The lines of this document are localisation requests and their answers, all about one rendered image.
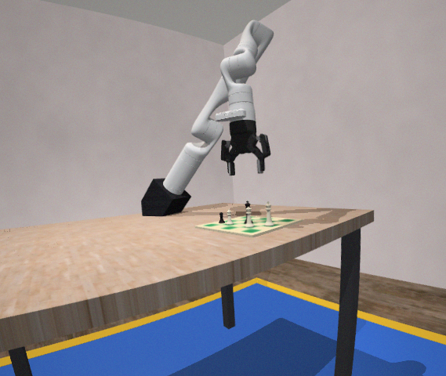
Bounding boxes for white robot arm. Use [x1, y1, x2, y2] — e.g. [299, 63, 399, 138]
[163, 20, 274, 195]

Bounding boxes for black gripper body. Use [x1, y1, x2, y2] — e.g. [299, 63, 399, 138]
[229, 120, 258, 154]

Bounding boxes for green and cream chessboard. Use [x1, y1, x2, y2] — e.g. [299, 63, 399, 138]
[195, 215, 303, 237]

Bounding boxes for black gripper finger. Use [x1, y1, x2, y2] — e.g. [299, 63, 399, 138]
[243, 134, 270, 174]
[221, 140, 239, 175]

